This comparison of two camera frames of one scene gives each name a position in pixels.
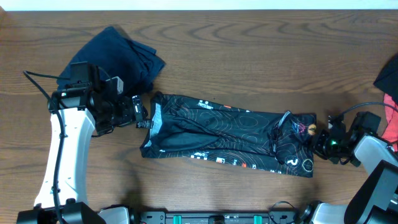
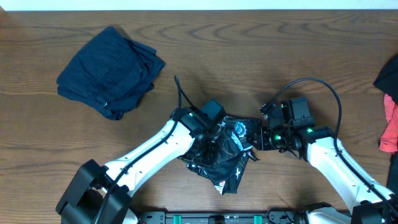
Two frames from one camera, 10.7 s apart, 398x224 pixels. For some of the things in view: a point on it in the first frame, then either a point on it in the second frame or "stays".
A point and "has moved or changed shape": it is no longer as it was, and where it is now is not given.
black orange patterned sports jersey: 276,141 has moved or changed shape
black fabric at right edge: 387,80 stays
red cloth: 390,134 stays
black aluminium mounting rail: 220,218 stays
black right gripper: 318,143 → 261,139
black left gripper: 127,117 → 213,152
